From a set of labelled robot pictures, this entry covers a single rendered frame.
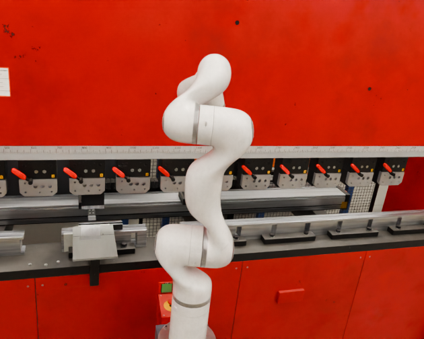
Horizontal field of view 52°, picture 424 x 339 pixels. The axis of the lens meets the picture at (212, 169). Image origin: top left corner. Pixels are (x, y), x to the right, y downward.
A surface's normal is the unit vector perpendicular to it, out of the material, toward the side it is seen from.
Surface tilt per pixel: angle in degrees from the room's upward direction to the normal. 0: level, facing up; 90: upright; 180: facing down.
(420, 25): 90
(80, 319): 90
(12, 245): 90
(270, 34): 90
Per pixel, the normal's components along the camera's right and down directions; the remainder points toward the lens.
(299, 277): 0.28, 0.39
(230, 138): 0.01, 0.47
